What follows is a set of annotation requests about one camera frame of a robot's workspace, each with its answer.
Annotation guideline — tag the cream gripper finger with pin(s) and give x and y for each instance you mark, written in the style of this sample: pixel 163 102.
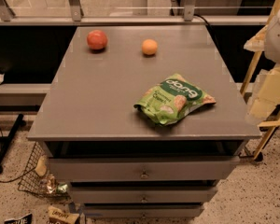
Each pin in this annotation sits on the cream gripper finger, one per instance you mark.
pixel 256 43
pixel 265 94

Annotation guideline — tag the green rice chip bag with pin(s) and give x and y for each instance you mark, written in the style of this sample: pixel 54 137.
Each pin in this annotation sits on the green rice chip bag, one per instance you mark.
pixel 171 100

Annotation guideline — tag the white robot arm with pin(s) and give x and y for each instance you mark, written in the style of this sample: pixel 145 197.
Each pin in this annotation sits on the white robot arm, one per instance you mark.
pixel 272 40

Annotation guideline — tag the yellow snack bag on floor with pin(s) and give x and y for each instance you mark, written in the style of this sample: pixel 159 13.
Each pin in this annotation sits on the yellow snack bag on floor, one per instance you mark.
pixel 58 216

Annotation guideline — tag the black snack bag on floor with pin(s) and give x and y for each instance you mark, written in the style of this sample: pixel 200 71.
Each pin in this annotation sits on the black snack bag on floor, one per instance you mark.
pixel 27 219

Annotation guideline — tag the top grey drawer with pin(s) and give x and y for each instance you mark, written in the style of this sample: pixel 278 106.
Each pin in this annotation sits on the top grey drawer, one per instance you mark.
pixel 143 169

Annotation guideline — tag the grey drawer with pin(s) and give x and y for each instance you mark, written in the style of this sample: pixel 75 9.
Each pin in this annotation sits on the grey drawer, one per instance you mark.
pixel 157 194
pixel 143 169
pixel 142 211

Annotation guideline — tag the orange fruit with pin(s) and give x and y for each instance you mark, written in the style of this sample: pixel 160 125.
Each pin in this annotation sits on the orange fruit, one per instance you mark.
pixel 149 47

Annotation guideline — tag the grey drawer cabinet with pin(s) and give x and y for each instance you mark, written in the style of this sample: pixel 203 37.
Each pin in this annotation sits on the grey drawer cabinet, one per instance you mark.
pixel 89 110

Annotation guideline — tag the middle grey drawer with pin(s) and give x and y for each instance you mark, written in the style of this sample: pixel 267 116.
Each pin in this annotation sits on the middle grey drawer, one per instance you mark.
pixel 157 194

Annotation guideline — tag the bottom grey drawer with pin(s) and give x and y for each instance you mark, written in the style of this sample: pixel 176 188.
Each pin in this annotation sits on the bottom grey drawer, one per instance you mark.
pixel 142 211

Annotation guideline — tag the red apple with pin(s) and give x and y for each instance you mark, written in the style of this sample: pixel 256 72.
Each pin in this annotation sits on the red apple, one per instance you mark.
pixel 97 39

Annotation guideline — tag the black stand leg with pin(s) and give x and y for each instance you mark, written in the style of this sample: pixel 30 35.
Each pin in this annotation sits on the black stand leg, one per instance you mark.
pixel 6 140

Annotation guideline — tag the metal railing frame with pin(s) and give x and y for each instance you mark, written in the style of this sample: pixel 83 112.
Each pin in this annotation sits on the metal railing frame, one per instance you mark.
pixel 65 12

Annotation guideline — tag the wire basket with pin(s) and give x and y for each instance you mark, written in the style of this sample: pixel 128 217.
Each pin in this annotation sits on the wire basket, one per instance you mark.
pixel 37 178

